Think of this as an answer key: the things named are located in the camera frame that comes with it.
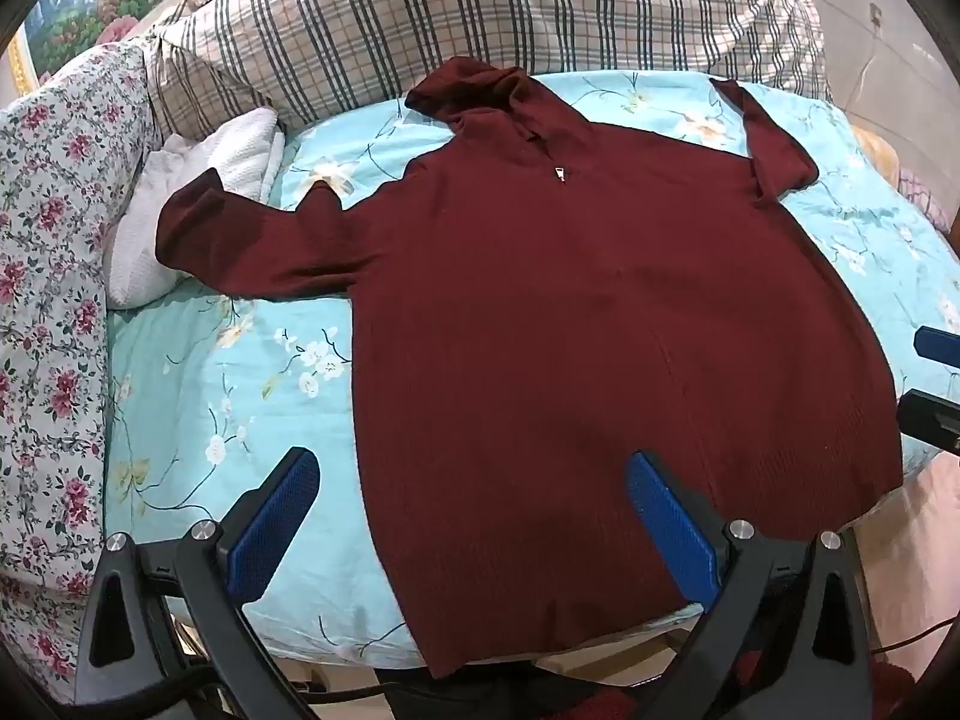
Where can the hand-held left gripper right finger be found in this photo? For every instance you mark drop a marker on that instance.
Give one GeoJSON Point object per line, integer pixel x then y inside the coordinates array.
{"type": "Point", "coordinates": [671, 525]}

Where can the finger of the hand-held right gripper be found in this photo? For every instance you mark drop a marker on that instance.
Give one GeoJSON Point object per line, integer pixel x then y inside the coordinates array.
{"type": "Point", "coordinates": [941, 346]}
{"type": "Point", "coordinates": [934, 416]}

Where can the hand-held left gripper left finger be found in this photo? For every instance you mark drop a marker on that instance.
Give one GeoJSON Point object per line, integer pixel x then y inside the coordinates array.
{"type": "Point", "coordinates": [277, 517]}

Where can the maroon hooded sweater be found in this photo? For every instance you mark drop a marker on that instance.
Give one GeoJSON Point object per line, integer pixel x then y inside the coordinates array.
{"type": "Point", "coordinates": [570, 300]}

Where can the pink bed skirt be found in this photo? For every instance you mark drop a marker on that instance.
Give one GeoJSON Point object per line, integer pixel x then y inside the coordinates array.
{"type": "Point", "coordinates": [907, 562]}

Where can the pink checked cloth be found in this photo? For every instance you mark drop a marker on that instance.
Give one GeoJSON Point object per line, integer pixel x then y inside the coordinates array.
{"type": "Point", "coordinates": [926, 195]}

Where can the light blue floral bed sheet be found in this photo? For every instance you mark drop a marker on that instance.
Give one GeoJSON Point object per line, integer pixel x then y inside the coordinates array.
{"type": "Point", "coordinates": [225, 360]}

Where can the red rug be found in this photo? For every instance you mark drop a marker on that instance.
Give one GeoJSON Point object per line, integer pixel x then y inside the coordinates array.
{"type": "Point", "coordinates": [592, 705]}

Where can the plaid quilt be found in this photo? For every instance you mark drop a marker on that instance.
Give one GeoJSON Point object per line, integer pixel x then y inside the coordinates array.
{"type": "Point", "coordinates": [420, 7]}

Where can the gold framed landscape painting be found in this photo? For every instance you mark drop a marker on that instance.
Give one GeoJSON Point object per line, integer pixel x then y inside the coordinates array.
{"type": "Point", "coordinates": [90, 0]}

